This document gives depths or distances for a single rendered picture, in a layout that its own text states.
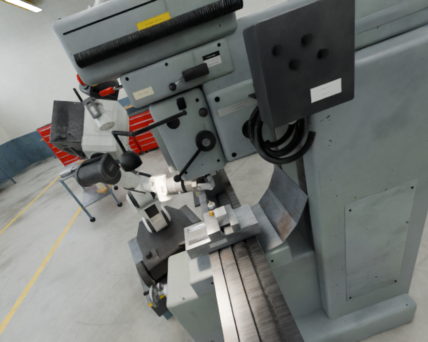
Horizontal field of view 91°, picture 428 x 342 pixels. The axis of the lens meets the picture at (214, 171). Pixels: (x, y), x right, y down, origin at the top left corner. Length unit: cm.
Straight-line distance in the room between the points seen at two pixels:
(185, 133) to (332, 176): 54
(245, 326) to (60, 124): 107
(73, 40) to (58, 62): 1002
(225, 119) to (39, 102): 1078
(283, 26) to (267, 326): 81
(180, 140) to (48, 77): 1032
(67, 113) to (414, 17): 133
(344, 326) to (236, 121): 132
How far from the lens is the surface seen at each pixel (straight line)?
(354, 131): 83
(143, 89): 70
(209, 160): 79
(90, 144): 108
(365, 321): 167
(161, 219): 174
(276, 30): 48
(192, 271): 114
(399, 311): 175
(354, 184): 94
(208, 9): 66
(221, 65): 70
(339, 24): 55
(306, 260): 123
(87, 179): 107
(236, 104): 72
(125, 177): 115
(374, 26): 94
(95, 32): 71
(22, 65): 1131
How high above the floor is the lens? 171
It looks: 28 degrees down
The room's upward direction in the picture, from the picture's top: 20 degrees counter-clockwise
